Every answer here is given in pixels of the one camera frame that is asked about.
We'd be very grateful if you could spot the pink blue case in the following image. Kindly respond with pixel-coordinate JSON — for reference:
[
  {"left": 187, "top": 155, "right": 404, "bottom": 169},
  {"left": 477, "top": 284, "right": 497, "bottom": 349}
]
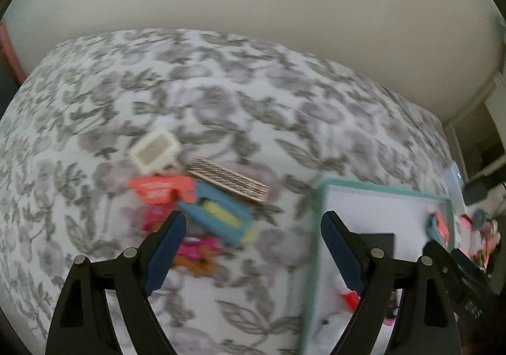
[{"left": 425, "top": 212, "right": 451, "bottom": 249}]

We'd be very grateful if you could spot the red white tube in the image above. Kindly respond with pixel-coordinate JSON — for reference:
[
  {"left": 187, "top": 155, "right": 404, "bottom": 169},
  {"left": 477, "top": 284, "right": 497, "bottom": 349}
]
[{"left": 339, "top": 291, "right": 360, "bottom": 313}]

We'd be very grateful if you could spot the black power adapter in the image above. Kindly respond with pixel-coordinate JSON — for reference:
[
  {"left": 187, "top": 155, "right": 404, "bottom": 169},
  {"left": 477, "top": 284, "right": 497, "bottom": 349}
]
[{"left": 361, "top": 233, "right": 395, "bottom": 257}]

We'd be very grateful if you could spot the paw patrol dog toy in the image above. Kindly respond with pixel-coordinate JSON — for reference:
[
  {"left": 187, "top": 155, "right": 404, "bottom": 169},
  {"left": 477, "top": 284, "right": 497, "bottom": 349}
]
[{"left": 142, "top": 205, "right": 222, "bottom": 278}]

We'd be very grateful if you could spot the white plastic socket frame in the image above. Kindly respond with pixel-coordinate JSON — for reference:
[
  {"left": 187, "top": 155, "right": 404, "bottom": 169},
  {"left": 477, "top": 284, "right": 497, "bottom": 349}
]
[{"left": 129, "top": 127, "right": 183, "bottom": 174}]

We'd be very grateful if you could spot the blue case yellow insert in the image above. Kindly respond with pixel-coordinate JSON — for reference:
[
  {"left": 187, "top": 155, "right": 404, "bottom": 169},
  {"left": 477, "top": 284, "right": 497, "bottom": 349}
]
[{"left": 176, "top": 180, "right": 257, "bottom": 246}]

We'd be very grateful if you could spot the greek key pattern lighter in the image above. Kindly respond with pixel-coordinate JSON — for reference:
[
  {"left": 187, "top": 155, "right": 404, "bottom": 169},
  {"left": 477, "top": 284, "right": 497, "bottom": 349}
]
[{"left": 186, "top": 157, "right": 270, "bottom": 204}]

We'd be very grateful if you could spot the white charger with cable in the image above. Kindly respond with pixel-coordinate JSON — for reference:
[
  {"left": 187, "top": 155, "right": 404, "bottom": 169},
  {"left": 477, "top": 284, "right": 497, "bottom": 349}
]
[{"left": 314, "top": 311, "right": 353, "bottom": 346}]

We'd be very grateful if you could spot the colourful toy pile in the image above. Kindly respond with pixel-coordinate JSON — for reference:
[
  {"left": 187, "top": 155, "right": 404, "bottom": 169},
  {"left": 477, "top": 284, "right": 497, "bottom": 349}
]
[{"left": 455, "top": 209, "right": 501, "bottom": 272}]

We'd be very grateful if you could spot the teal white tray box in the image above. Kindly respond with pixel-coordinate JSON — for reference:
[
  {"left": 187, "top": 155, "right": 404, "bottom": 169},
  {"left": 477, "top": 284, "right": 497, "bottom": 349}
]
[{"left": 301, "top": 179, "right": 454, "bottom": 354}]

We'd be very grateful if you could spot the black adapter on shelf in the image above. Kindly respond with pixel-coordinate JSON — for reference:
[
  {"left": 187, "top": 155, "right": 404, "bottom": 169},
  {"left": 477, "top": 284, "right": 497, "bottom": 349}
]
[{"left": 462, "top": 177, "right": 489, "bottom": 206}]

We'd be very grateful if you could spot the orange plastic clip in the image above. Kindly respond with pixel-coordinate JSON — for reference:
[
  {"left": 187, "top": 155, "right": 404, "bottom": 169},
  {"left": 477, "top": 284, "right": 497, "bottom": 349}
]
[{"left": 129, "top": 175, "right": 197, "bottom": 205}]

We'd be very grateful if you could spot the floral grey white blanket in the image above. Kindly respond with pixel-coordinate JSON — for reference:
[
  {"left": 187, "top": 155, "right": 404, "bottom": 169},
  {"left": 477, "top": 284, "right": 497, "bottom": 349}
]
[{"left": 1, "top": 30, "right": 451, "bottom": 354}]

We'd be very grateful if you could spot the pink rolled mat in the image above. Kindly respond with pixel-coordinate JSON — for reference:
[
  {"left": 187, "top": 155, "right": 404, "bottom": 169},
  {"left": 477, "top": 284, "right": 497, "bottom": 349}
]
[{"left": 0, "top": 23, "right": 28, "bottom": 84}]

